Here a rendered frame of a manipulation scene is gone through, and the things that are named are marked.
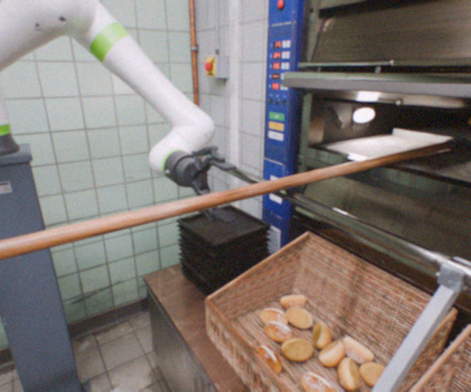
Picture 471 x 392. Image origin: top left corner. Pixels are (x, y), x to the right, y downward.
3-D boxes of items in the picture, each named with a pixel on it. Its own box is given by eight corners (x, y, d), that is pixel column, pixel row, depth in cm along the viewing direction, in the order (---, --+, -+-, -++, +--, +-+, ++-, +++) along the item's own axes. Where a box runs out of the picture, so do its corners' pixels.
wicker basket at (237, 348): (304, 287, 143) (308, 229, 133) (441, 386, 99) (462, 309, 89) (203, 333, 118) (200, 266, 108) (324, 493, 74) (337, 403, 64)
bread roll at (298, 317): (307, 333, 115) (311, 333, 119) (313, 313, 116) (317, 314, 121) (281, 321, 120) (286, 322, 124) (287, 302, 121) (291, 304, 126)
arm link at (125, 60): (104, 71, 100) (100, 57, 89) (131, 46, 102) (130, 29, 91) (194, 157, 108) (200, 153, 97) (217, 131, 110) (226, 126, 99)
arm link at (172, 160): (162, 185, 93) (159, 152, 89) (199, 178, 99) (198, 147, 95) (170, 191, 88) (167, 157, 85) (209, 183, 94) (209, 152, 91)
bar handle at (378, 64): (293, 80, 109) (297, 82, 110) (384, 84, 83) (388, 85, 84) (297, 61, 108) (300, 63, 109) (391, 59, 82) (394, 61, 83)
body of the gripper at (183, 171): (200, 154, 90) (216, 161, 82) (201, 183, 93) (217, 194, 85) (173, 157, 86) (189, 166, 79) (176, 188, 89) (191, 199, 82)
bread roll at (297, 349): (314, 362, 103) (311, 358, 109) (313, 339, 105) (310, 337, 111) (281, 362, 104) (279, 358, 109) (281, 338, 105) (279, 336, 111)
